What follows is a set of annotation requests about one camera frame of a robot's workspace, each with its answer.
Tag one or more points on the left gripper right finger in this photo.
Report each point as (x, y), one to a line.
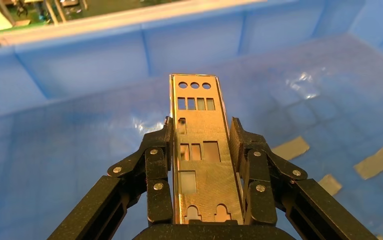
(261, 205)

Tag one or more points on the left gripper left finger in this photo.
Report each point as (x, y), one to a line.
(158, 165)

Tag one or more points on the silver metal I/O shield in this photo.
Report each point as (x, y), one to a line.
(204, 129)

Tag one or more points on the blue plastic tray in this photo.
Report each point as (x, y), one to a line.
(79, 99)

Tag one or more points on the grey tape piece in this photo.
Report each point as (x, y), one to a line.
(330, 184)
(375, 162)
(291, 148)

